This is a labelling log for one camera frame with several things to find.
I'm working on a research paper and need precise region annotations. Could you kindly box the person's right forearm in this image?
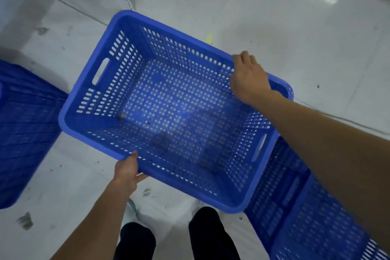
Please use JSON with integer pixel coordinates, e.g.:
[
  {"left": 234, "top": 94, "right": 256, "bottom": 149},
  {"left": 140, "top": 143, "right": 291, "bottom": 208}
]
[{"left": 247, "top": 90, "right": 390, "bottom": 254}]

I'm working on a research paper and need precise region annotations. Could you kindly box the person's leg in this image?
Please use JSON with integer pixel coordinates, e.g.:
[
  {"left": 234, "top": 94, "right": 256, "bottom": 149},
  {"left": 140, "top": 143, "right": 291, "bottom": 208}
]
[
  {"left": 188, "top": 206, "right": 241, "bottom": 260},
  {"left": 113, "top": 222, "right": 157, "bottom": 260}
]

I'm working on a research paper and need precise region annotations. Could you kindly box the blue perforated plastic crate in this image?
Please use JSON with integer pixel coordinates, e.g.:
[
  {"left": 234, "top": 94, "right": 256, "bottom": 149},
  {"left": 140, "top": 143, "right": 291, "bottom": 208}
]
[
  {"left": 0, "top": 59, "right": 69, "bottom": 210},
  {"left": 244, "top": 136, "right": 390, "bottom": 260},
  {"left": 58, "top": 10, "right": 294, "bottom": 214}
]

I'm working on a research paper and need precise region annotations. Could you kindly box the person's left leg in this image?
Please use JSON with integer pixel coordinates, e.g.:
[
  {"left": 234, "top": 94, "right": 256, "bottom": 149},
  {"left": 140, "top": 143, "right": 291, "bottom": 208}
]
[{"left": 113, "top": 222, "right": 157, "bottom": 260}]

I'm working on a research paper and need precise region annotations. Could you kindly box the person's left hand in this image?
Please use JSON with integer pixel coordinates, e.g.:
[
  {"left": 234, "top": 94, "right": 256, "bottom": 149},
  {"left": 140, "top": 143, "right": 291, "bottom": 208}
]
[{"left": 113, "top": 151, "right": 149, "bottom": 197}]

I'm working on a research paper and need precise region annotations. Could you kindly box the person's right hand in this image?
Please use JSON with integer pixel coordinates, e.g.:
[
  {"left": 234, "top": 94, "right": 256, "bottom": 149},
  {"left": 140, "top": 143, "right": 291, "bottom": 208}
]
[{"left": 229, "top": 51, "right": 274, "bottom": 105}]

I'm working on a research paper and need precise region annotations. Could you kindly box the person's right leg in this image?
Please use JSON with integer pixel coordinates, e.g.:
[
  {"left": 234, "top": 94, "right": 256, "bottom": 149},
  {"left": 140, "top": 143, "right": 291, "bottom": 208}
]
[{"left": 188, "top": 206, "right": 241, "bottom": 260}]

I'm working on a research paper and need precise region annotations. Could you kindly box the grey floor cable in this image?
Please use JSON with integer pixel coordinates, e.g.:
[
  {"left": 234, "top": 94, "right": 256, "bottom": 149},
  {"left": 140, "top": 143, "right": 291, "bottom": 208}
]
[{"left": 293, "top": 97, "right": 390, "bottom": 136}]

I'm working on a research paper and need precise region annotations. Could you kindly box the person's left forearm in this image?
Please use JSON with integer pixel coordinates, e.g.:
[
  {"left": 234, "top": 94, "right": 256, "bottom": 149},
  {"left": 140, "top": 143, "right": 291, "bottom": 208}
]
[{"left": 50, "top": 178, "right": 138, "bottom": 260}]

